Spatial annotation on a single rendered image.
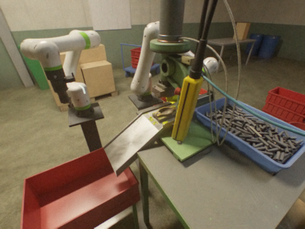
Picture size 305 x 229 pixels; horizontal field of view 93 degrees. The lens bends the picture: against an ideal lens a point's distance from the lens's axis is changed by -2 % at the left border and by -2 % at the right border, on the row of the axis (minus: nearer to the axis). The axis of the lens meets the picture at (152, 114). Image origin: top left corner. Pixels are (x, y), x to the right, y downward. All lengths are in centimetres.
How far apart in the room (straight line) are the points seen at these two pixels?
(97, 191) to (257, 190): 98
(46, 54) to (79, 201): 93
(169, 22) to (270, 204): 90
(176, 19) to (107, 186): 115
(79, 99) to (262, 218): 122
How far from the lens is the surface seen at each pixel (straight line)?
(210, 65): 111
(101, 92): 340
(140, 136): 97
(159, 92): 87
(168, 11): 81
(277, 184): 94
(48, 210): 133
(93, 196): 125
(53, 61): 93
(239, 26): 635
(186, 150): 83
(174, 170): 80
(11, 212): 221
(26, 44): 104
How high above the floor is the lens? 160
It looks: 34 degrees down
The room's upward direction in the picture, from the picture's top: straight up
